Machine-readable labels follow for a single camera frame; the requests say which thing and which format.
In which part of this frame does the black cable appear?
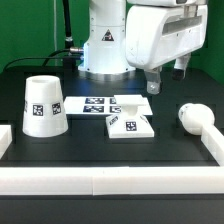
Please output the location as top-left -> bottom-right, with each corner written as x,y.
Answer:
2,48 -> 84,72

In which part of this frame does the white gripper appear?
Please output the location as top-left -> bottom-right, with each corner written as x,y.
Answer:
126,5 -> 208,94

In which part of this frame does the white fence rail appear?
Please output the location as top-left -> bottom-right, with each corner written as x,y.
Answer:
201,125 -> 224,167
0,167 -> 224,195

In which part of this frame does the white lamp bulb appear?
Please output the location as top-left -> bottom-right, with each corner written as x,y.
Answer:
178,103 -> 215,135

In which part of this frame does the white lamp shade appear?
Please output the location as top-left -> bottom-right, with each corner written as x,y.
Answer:
22,75 -> 68,138

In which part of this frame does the white marker board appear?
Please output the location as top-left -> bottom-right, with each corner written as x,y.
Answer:
64,95 -> 153,115

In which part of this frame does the white front fence rail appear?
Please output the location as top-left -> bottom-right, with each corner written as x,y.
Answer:
0,167 -> 224,195

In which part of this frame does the white lamp base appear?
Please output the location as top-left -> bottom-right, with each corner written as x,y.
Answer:
106,95 -> 154,139

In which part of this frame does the black vertical hose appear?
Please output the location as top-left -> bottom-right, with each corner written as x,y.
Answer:
61,0 -> 75,51

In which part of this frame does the white right fence rail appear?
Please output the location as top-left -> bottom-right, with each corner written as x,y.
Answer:
201,125 -> 224,167

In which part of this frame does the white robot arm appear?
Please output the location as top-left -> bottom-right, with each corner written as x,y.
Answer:
79,0 -> 208,94

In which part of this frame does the white left fence block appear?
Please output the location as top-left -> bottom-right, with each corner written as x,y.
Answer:
0,125 -> 12,159

